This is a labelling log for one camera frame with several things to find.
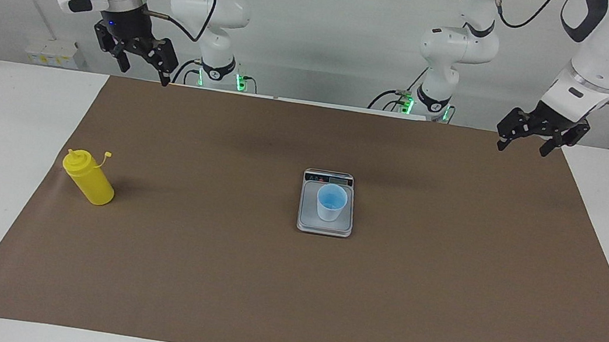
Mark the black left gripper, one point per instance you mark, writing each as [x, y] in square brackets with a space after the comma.
[552, 121]

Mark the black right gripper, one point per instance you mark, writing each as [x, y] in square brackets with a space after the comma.
[125, 32]

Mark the yellow squeeze bottle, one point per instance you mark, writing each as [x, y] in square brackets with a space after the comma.
[91, 184]

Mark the light blue plastic cup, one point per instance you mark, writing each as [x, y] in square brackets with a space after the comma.
[331, 207]

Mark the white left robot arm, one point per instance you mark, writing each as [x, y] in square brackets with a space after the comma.
[608, 52]

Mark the silver digital kitchen scale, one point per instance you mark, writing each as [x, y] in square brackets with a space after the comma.
[307, 218]

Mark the white box with yellow labels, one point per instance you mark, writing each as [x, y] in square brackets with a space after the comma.
[52, 52]

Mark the brown table mat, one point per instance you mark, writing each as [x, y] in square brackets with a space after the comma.
[288, 298]

